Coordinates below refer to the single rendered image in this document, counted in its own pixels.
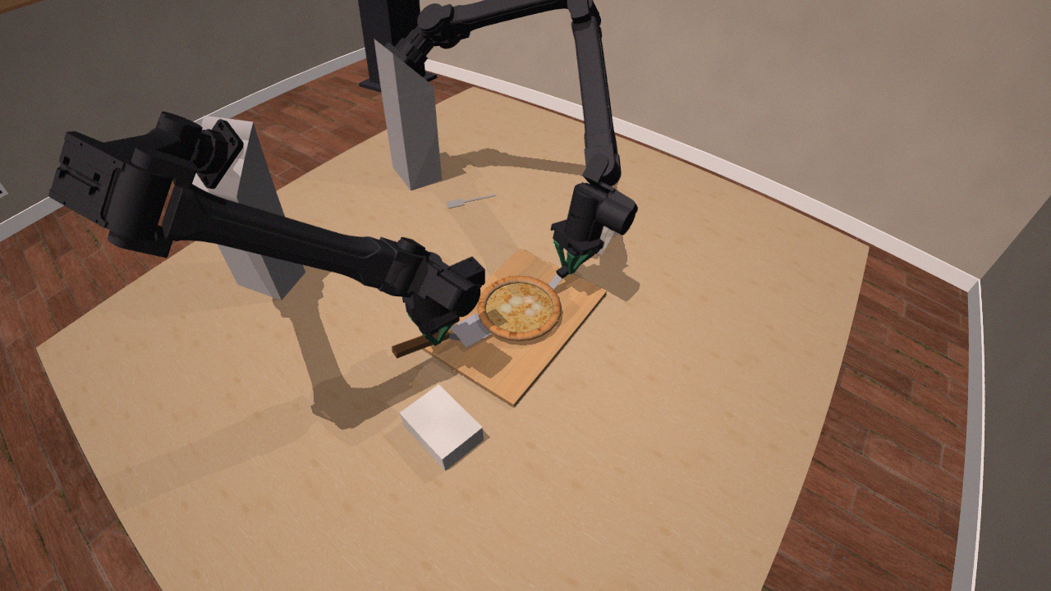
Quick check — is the round cheese pizza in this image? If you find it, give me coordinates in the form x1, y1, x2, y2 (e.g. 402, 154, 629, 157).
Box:
477, 276, 562, 341

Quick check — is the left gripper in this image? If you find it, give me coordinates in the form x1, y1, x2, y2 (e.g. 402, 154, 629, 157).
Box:
551, 209, 604, 274

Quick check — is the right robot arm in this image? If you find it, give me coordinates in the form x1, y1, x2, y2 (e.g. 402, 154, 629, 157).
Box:
48, 113, 485, 317

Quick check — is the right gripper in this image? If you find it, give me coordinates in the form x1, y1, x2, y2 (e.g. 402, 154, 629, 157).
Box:
401, 292, 460, 346

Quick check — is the wooden cutting board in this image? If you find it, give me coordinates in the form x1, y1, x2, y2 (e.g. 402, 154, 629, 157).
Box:
421, 249, 607, 407

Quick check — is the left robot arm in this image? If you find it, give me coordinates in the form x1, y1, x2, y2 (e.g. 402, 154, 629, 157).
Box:
384, 0, 638, 242

